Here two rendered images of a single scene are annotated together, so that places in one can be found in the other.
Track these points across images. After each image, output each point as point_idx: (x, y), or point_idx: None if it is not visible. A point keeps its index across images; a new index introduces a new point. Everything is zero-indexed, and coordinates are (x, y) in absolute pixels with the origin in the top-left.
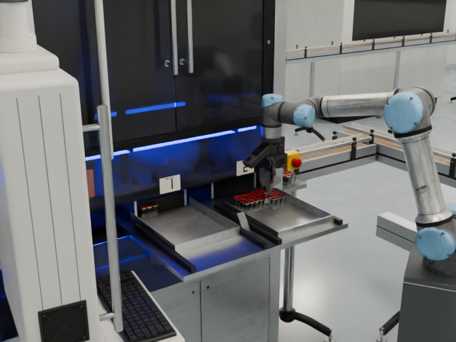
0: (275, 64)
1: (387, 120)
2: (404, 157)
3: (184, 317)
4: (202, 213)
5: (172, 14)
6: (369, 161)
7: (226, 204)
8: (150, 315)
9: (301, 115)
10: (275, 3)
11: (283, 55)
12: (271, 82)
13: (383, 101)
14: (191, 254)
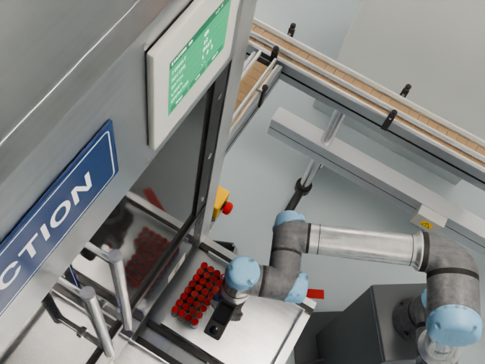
0: (214, 165)
1: (432, 337)
2: (320, 89)
3: None
4: (139, 349)
5: (102, 334)
6: (273, 87)
7: (167, 327)
8: None
9: (296, 300)
10: (222, 110)
11: (224, 146)
12: (207, 183)
13: (405, 261)
14: None
